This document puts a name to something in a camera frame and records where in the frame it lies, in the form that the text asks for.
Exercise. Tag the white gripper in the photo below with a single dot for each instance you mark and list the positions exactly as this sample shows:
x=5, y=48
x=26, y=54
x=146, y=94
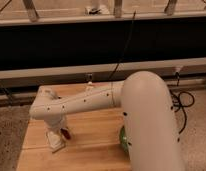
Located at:
x=54, y=125

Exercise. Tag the wooden table board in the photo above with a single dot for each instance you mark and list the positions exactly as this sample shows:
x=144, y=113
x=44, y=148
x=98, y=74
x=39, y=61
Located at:
x=94, y=145

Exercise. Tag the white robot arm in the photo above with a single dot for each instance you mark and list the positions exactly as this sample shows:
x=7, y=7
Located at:
x=148, y=111

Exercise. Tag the green round object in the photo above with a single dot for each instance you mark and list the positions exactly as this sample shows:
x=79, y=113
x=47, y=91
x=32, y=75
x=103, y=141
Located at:
x=123, y=140

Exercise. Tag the red pepper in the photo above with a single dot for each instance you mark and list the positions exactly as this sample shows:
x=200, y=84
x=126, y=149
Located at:
x=66, y=134

